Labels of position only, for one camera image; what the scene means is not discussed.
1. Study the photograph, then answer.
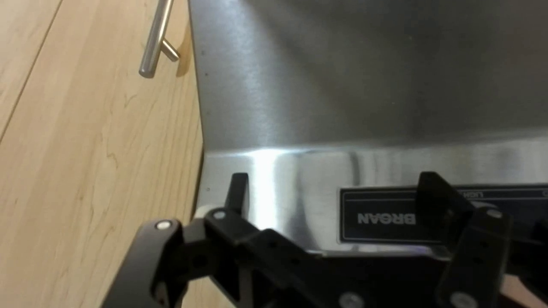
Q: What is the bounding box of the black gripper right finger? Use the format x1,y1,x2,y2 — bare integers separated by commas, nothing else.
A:
415,169,514,308

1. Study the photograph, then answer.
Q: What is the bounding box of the silver bar cabinet handle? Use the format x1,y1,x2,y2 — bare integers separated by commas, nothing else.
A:
138,0,182,80

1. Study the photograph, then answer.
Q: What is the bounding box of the light wooden wall cabinet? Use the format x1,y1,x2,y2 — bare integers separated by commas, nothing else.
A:
0,0,237,308

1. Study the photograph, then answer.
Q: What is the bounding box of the stainless steel range hood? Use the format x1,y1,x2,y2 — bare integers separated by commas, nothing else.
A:
187,0,548,258

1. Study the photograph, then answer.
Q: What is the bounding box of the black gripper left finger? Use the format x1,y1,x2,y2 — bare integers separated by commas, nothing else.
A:
102,171,322,308

